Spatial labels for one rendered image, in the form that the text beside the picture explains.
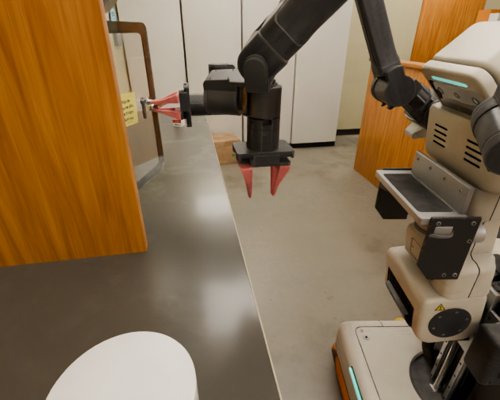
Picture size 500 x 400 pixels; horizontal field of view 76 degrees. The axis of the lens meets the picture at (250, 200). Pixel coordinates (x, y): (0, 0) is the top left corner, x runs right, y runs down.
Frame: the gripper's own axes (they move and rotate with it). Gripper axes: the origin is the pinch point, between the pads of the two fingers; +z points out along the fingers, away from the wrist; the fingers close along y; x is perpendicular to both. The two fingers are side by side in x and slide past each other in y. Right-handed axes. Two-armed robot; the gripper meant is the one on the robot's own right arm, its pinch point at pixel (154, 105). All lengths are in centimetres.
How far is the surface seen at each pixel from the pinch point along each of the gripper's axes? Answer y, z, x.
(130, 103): 1.3, 5.2, 2.8
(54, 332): -26, 15, 46
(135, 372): -11, -3, 66
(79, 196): -11.4, 13.2, 26.8
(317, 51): -3, -154, -294
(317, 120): -83, -163, -294
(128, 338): -11, -1, 62
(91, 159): -4.1, 9.5, 26.7
